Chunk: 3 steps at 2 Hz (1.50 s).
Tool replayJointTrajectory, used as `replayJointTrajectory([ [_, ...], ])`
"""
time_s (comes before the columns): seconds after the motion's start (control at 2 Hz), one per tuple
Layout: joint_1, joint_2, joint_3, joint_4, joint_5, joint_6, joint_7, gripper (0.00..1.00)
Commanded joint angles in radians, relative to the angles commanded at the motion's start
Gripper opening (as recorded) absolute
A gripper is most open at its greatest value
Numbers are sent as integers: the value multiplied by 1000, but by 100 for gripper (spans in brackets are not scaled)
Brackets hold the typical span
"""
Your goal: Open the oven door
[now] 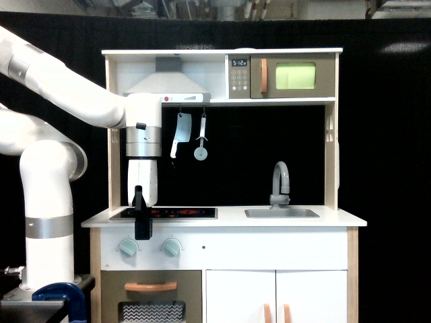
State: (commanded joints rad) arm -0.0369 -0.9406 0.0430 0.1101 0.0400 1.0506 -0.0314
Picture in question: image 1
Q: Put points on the toy cleaver knife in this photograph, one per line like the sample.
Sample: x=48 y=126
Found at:
x=182 y=133

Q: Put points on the grey toy faucet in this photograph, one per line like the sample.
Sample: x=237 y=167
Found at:
x=280 y=186

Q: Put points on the grey toy sink basin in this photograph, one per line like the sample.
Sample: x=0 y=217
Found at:
x=280 y=213

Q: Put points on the white wooden toy kitchen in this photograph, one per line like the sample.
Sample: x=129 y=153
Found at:
x=245 y=140

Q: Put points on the mint stove knob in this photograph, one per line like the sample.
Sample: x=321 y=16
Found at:
x=128 y=248
x=171 y=247

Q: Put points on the white cabinet door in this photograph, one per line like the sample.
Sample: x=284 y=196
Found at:
x=240 y=296
x=311 y=296

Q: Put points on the black toy stovetop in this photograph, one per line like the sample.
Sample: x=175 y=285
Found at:
x=171 y=213

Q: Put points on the white range hood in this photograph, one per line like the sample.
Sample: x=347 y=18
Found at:
x=170 y=84

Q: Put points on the white side-mounted toy phone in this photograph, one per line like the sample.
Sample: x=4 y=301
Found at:
x=338 y=165

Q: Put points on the left mint stove knob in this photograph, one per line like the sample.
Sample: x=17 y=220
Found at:
x=128 y=248

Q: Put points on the right white cabinet door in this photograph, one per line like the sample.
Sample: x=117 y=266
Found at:
x=311 y=296

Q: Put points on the right mint stove knob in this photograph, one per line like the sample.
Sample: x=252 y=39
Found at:
x=171 y=247

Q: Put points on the toy pizza cutter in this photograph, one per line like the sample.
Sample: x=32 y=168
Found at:
x=201 y=153

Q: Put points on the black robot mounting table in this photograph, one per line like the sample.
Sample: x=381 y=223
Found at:
x=17 y=304

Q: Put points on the left white cabinet door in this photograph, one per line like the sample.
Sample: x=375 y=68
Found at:
x=240 y=296

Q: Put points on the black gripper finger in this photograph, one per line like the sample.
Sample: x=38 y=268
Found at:
x=143 y=222

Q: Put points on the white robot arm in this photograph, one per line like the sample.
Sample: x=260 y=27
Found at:
x=50 y=161

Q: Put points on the blue c-clamp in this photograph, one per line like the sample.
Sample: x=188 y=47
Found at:
x=68 y=292

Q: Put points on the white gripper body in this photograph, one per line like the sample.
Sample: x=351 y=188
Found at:
x=143 y=173

